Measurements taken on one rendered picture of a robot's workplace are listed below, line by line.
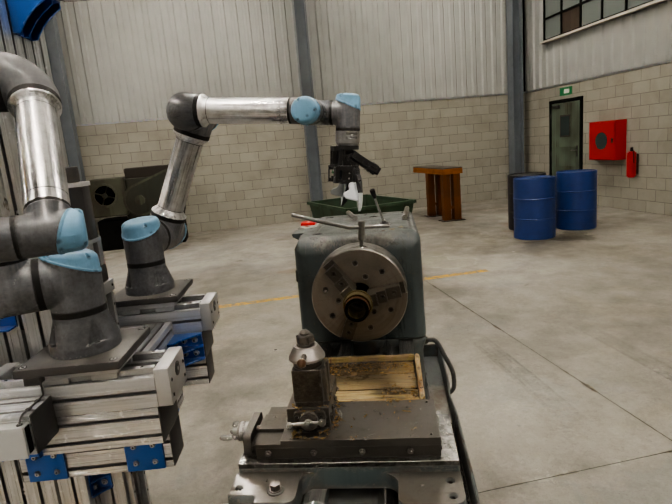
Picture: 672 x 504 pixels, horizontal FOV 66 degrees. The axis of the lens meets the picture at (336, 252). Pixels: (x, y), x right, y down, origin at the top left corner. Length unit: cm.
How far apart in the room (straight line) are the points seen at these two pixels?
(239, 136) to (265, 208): 163
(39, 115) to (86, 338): 47
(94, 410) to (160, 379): 17
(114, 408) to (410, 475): 66
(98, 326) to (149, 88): 1062
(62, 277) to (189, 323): 58
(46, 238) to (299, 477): 67
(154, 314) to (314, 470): 80
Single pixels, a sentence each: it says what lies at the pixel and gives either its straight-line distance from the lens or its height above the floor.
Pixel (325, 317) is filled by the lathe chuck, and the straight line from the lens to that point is 173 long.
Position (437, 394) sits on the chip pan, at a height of 54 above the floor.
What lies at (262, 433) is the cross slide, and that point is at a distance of 122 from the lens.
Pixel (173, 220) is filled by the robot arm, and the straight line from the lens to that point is 181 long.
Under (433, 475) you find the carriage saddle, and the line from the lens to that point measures 115.
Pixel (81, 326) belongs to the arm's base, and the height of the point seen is 123.
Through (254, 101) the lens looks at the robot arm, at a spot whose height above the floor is 171.
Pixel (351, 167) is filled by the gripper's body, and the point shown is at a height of 150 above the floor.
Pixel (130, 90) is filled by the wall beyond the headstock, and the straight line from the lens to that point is 1179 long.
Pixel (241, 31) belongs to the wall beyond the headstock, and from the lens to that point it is 1186.
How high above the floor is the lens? 156
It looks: 11 degrees down
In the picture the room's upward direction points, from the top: 5 degrees counter-clockwise
